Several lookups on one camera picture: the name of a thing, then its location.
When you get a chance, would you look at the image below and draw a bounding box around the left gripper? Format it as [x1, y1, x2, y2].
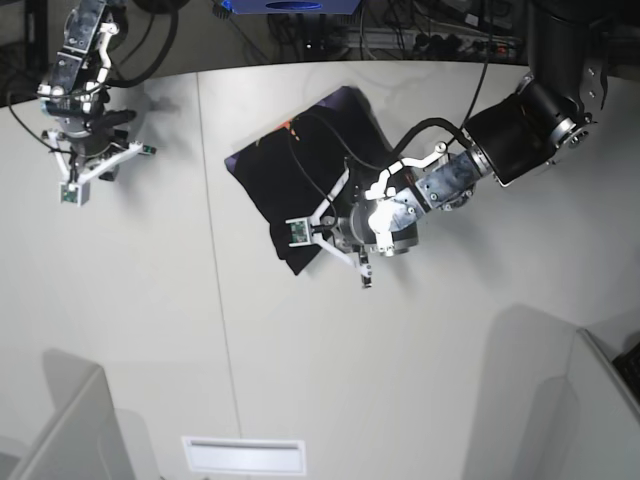
[335, 200, 419, 257]

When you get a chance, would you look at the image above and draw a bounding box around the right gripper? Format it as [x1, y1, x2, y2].
[59, 109, 136, 181]

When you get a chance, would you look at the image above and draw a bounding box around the black T-shirt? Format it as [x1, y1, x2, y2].
[224, 86, 390, 275]

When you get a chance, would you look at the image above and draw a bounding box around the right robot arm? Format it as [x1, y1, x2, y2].
[5, 1, 184, 191]

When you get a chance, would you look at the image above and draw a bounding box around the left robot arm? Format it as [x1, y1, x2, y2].
[336, 1, 639, 255]

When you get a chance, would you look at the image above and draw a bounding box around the white power strip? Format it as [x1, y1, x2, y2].
[328, 27, 489, 51]

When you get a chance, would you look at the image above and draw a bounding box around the blue box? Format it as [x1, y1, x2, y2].
[212, 0, 360, 17]

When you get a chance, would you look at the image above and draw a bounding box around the white partition panel right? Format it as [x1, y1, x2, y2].
[463, 329, 639, 479]

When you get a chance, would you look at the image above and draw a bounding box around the white partition panel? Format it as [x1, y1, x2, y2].
[463, 329, 639, 479]
[1, 349, 162, 479]

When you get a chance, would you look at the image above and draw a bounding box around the white partition panel left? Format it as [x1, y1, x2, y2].
[1, 349, 162, 479]

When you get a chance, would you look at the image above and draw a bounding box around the black keyboard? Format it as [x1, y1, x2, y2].
[613, 344, 640, 399]

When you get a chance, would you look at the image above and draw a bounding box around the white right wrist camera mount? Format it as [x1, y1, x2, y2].
[41, 129, 157, 207]

